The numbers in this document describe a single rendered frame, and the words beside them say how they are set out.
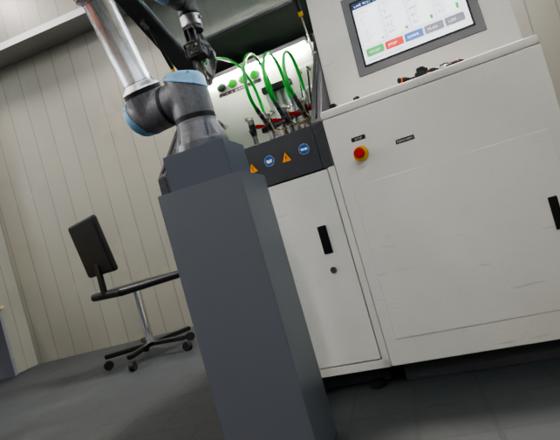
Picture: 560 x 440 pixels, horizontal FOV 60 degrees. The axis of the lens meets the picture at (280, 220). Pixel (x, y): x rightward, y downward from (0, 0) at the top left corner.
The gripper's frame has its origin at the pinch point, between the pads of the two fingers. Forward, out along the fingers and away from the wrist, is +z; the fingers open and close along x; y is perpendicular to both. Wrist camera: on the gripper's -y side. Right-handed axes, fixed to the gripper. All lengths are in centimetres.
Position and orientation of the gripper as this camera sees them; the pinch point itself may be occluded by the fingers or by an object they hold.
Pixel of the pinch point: (210, 82)
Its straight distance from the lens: 186.6
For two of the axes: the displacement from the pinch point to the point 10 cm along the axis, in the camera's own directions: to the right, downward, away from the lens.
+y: -3.4, 0.8, -9.4
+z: 2.7, 9.6, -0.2
